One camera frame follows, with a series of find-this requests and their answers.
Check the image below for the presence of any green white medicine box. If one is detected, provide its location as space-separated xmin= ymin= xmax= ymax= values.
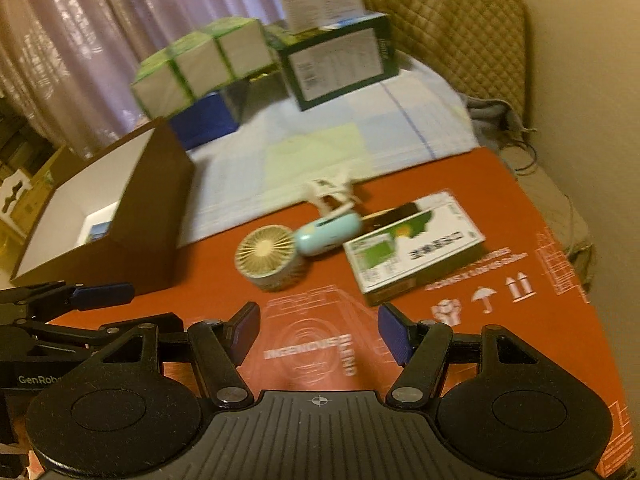
xmin=343 ymin=191 xmax=486 ymax=307

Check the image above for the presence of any grey cloth on chair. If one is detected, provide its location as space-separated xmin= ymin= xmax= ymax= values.
xmin=460 ymin=93 xmax=537 ymax=169

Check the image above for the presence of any plaid blue green cloth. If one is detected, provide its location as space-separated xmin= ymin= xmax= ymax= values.
xmin=179 ymin=65 xmax=478 ymax=246

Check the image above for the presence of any purple curtain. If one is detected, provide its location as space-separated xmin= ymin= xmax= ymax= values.
xmin=1 ymin=0 xmax=283 ymax=158

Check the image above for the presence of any brown storage box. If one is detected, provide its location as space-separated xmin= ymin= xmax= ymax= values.
xmin=11 ymin=119 xmax=195 ymax=295

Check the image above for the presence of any red Motul cardboard sheet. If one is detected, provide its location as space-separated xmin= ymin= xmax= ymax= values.
xmin=62 ymin=148 xmax=634 ymax=476

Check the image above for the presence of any white hair claw clip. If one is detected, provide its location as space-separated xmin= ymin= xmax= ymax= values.
xmin=304 ymin=169 xmax=361 ymax=219

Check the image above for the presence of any dark spray bottle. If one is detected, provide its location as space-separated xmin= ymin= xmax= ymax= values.
xmin=362 ymin=202 xmax=420 ymax=229

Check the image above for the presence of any brown cardboard box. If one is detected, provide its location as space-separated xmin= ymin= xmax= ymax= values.
xmin=1 ymin=146 xmax=85 ymax=237

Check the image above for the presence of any quilted beige chair cover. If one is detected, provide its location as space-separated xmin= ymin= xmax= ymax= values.
xmin=364 ymin=0 xmax=527 ymax=115

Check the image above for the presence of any mint handheld fan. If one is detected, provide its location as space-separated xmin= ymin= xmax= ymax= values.
xmin=234 ymin=212 xmax=363 ymax=292

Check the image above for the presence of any green white carton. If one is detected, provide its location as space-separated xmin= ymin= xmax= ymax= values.
xmin=264 ymin=11 xmax=402 ymax=112

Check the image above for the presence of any blue medicine box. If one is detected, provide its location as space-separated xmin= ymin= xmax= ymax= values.
xmin=86 ymin=221 xmax=111 ymax=244

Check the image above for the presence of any green tissue pack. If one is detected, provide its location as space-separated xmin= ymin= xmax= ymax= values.
xmin=130 ymin=16 xmax=274 ymax=119

